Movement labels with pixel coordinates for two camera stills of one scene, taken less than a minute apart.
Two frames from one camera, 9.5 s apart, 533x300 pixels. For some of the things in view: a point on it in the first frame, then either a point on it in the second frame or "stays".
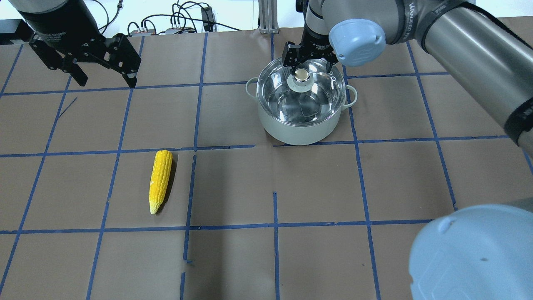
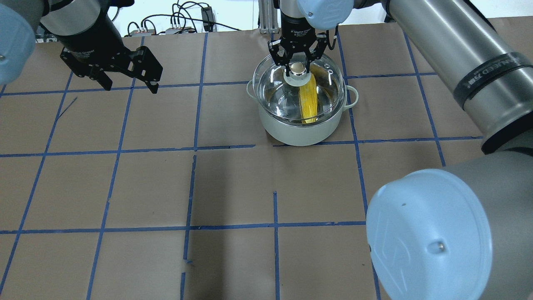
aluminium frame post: (268, 16) stays
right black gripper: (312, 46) -> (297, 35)
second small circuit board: (183, 30) stays
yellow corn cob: (160, 163) -> (308, 95)
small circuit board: (142, 32) stays
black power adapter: (207, 19) stays
